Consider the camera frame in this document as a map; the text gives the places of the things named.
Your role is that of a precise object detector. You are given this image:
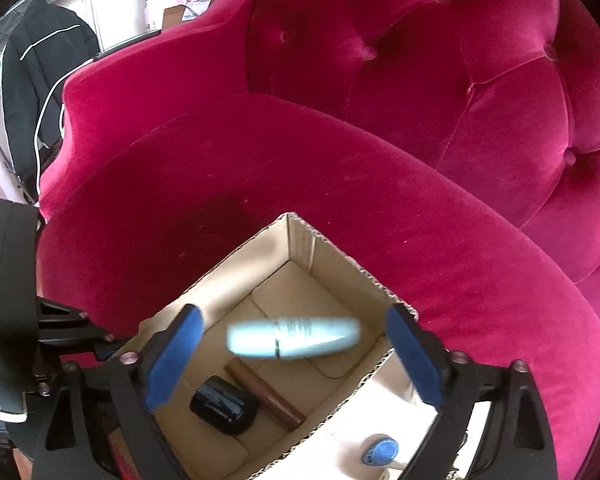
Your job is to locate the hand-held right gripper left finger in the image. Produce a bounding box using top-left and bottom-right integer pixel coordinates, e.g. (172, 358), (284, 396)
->
(31, 303), (204, 480)

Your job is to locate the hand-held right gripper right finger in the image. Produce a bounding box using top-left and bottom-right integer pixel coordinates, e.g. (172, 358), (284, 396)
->
(385, 303), (554, 480)

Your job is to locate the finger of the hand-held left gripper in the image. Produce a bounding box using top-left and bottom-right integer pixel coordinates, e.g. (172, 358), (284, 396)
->
(35, 296), (117, 361)

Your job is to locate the black cylinder case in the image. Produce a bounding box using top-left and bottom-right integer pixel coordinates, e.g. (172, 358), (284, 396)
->
(190, 376), (259, 433)

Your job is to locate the blue key fob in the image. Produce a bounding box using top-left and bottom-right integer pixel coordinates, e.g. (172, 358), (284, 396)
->
(360, 434), (400, 467)

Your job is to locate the brown tube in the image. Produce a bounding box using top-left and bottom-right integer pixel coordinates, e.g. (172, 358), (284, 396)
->
(225, 358), (307, 430)

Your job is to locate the light blue bottle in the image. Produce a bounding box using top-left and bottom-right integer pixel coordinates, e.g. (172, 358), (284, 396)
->
(226, 316), (362, 361)

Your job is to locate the cardboard box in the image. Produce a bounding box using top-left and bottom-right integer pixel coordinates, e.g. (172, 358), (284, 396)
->
(107, 212), (421, 480)

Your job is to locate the brown paper sheet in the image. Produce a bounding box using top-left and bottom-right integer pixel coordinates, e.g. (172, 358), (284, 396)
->
(252, 352), (496, 480)

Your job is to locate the red velvet tufted sofa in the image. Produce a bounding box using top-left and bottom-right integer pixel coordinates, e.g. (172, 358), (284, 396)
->
(35, 0), (600, 480)

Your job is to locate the black jacket with white piping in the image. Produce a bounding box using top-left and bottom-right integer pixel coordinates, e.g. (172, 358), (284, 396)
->
(0, 0), (101, 206)

